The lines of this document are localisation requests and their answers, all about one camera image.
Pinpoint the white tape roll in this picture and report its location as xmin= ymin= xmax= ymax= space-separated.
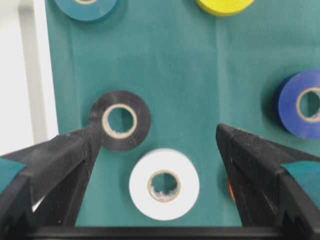
xmin=128 ymin=148 xmax=200 ymax=221

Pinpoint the blue tape roll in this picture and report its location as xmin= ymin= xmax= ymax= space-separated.
xmin=275 ymin=70 xmax=320 ymax=140

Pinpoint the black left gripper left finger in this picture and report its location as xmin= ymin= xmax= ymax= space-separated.
xmin=0 ymin=125 xmax=101 ymax=240

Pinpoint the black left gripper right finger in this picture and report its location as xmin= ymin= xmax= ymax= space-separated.
xmin=215 ymin=123 xmax=320 ymax=240

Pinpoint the white plastic tray case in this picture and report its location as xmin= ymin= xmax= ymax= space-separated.
xmin=0 ymin=0 xmax=58 ymax=155

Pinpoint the teal tape roll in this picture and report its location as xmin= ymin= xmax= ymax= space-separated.
xmin=55 ymin=0 xmax=119 ymax=22

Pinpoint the yellow tape roll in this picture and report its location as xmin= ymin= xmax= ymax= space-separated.
xmin=195 ymin=0 xmax=254 ymax=17

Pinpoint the black tape roll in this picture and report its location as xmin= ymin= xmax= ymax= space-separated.
xmin=89 ymin=90 xmax=152 ymax=152

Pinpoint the green table cloth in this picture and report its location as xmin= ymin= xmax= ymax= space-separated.
xmin=45 ymin=0 xmax=320 ymax=227

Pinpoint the red tape roll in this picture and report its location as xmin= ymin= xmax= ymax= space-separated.
xmin=226 ymin=176 xmax=236 ymax=202

